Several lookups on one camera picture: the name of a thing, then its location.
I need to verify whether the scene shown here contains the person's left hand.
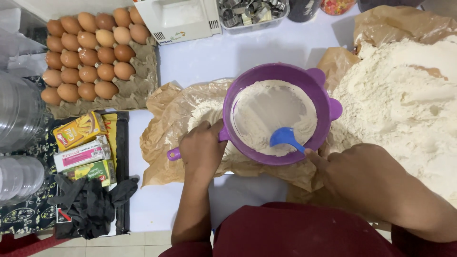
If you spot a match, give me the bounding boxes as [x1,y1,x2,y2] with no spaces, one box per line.
[179,119,229,180]

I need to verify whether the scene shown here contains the large white flour heap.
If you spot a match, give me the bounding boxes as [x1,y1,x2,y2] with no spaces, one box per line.
[328,35,457,208]

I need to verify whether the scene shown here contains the white electric mixer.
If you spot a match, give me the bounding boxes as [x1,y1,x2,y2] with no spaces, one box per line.
[133,0,223,46]

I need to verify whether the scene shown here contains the grey cardboard egg tray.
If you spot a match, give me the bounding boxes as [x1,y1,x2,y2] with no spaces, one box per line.
[40,5,159,120]

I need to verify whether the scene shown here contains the black patterned cloth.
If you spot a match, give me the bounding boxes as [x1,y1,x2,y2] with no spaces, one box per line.
[0,74,60,235]

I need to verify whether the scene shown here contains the green cardboard box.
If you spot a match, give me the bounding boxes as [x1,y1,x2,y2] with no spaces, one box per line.
[62,159,117,188]

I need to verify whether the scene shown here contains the red mat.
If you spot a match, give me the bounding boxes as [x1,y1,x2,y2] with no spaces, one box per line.
[0,232,69,257]

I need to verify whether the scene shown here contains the flour inside sieve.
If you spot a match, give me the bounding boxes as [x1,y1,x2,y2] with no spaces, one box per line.
[231,80,318,157]

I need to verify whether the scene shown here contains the blue plastic spoon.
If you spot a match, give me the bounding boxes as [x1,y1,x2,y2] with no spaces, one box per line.
[269,127,307,154]

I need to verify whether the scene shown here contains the stack of clear plastic lids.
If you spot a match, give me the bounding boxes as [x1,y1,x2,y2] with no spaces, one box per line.
[0,155,46,208]

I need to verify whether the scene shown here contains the small sifted flour pile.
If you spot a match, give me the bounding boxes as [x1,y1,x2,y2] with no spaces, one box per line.
[187,99,229,132]

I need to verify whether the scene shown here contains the heap of metal cookie cutters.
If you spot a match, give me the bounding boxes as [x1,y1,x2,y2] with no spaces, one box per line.
[219,0,288,28]

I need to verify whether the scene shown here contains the person's right hand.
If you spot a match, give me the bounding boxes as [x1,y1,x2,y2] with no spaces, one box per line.
[305,143,397,215]

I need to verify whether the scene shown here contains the crumpled brown paper sheet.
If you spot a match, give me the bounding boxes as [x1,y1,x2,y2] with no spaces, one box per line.
[139,78,323,193]

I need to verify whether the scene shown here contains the jar of colourful sprinkles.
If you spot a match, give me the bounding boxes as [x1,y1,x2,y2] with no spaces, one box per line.
[319,0,358,16]

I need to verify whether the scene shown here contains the stack of clear plastic tubs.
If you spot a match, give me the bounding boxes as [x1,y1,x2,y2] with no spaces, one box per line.
[0,69,53,154]

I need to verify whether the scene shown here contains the pink and white box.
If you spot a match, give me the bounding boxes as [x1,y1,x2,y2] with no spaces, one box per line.
[54,135,112,173]

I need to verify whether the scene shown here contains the pile of black gloves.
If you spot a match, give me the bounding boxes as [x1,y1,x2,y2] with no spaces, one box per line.
[47,174,140,240]

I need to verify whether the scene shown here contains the dark round container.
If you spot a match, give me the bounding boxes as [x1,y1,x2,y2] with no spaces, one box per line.
[358,0,426,13]

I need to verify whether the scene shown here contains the brown paper flour sack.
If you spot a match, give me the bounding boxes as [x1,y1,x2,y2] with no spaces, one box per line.
[286,5,457,215]

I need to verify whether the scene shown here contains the dark jar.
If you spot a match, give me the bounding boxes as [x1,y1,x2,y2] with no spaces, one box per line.
[287,0,322,23]

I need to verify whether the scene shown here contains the yellow cardboard box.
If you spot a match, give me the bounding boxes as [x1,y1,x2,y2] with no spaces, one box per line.
[53,111,108,152]

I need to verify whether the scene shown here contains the clear plastic bag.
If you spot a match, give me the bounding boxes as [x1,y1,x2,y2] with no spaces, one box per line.
[0,7,49,78]

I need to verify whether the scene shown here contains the person's maroon shirt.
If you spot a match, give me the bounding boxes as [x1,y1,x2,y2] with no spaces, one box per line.
[159,201,457,257]

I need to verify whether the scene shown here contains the group of brown eggs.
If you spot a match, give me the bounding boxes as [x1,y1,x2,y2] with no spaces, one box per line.
[40,6,151,106]

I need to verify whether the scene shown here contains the clear plastic container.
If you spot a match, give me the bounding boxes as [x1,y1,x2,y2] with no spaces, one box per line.
[216,0,291,35]

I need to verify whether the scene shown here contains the purple plastic sieve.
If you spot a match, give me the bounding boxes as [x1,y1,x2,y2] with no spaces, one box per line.
[167,63,343,166]

